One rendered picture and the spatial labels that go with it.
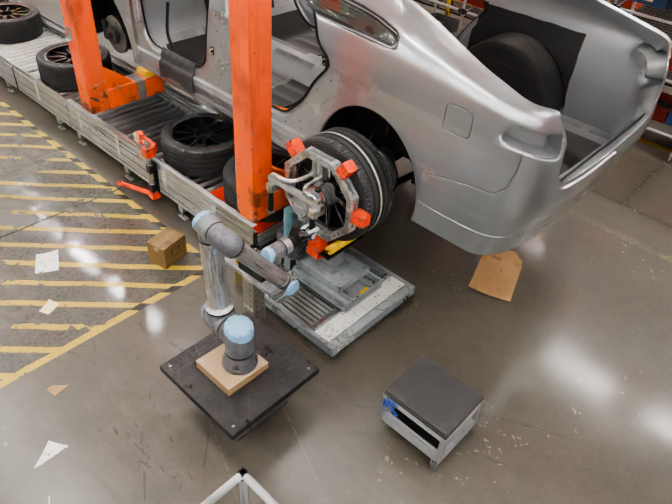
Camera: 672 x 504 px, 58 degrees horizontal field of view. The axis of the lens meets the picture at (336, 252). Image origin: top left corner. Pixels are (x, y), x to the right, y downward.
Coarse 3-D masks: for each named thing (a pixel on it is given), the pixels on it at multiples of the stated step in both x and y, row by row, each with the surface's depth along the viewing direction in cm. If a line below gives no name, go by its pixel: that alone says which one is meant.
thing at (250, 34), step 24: (240, 0) 301; (264, 0) 305; (240, 24) 309; (264, 24) 312; (240, 48) 317; (264, 48) 320; (240, 72) 326; (264, 72) 329; (240, 96) 335; (264, 96) 337; (240, 120) 345; (264, 120) 347; (240, 144) 356; (264, 144) 356; (240, 168) 367; (264, 168) 367; (240, 192) 379; (264, 192) 377; (264, 216) 389
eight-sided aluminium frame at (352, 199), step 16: (288, 160) 357; (320, 160) 337; (336, 160) 336; (288, 176) 364; (336, 176) 334; (288, 192) 371; (352, 192) 337; (352, 208) 338; (304, 224) 374; (320, 224) 372; (352, 224) 349
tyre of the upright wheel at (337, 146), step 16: (336, 128) 356; (304, 144) 354; (320, 144) 344; (336, 144) 338; (352, 144) 341; (368, 144) 345; (352, 176) 337; (368, 176) 337; (384, 176) 346; (368, 192) 337; (384, 192) 346; (368, 208) 341; (384, 208) 353
